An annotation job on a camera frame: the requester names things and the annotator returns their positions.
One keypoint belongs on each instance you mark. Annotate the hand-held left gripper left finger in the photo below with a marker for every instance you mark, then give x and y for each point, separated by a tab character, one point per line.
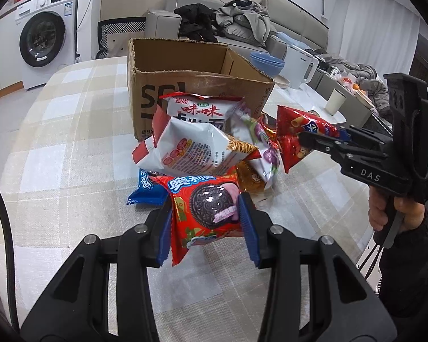
166	235

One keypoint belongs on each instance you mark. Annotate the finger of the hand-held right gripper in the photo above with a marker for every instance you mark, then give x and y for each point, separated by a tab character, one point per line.
367	133
321	142

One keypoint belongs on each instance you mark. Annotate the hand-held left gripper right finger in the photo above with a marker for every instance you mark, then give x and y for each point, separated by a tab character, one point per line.
248	228

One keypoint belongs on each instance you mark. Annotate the red cone snack bag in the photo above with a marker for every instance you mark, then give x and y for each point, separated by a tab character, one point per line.
292	142

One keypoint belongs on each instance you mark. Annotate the red cookie packet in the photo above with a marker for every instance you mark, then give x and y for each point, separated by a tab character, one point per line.
203	206
269	128

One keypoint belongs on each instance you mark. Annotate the orange cake packet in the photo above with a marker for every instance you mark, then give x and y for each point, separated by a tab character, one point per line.
249	180

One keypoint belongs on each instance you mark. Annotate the blue cookie packet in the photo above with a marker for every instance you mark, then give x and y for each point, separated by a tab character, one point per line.
146	188

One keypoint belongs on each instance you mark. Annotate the purple snack bag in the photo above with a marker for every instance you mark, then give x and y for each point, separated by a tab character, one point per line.
267	156

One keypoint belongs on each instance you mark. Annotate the white noodle snack bag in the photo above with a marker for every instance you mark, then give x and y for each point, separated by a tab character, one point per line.
199	108
192	146

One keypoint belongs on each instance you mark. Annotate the brown cardboard box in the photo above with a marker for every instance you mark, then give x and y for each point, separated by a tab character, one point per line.
149	92

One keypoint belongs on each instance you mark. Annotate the person's right forearm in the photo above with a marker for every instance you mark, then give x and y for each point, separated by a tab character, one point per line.
410	274

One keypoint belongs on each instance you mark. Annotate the person's right hand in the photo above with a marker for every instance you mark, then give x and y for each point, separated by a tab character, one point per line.
376	206

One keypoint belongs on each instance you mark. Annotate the white marble table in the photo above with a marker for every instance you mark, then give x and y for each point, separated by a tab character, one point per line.
317	114

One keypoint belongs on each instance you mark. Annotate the white cup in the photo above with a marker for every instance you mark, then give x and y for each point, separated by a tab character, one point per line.
335	101

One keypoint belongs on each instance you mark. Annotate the grey garment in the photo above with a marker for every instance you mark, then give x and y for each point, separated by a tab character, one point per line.
374	89

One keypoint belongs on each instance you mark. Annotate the beige shallow bowl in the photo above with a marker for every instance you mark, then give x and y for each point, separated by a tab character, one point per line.
283	81

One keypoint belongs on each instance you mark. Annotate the white electric kettle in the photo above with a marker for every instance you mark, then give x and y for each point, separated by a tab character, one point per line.
298	64

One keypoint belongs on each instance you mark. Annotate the blue bowl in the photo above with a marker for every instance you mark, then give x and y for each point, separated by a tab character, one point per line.
267	57
267	70

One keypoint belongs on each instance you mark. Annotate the light blue cloth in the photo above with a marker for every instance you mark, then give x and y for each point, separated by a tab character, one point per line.
289	39

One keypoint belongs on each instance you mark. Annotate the white curtain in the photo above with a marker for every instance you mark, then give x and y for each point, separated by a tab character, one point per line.
378	14

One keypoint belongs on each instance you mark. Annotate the beige checked tablecloth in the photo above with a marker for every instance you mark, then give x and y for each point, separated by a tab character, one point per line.
75	131

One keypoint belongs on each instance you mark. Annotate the grey jacket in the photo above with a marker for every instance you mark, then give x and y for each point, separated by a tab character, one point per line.
242	21

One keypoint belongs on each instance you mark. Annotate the black jacket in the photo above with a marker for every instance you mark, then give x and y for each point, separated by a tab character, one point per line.
196	21

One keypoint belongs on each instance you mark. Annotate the grey sofa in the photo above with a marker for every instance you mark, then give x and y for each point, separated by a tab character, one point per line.
160	21

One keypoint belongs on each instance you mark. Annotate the black white patterned board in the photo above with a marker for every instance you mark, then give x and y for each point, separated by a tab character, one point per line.
121	28

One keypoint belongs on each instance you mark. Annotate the white washing machine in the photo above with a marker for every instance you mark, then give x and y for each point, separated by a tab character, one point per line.
42	39

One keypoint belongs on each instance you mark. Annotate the white kitchen base cabinet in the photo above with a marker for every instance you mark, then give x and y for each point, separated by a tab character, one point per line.
3	60

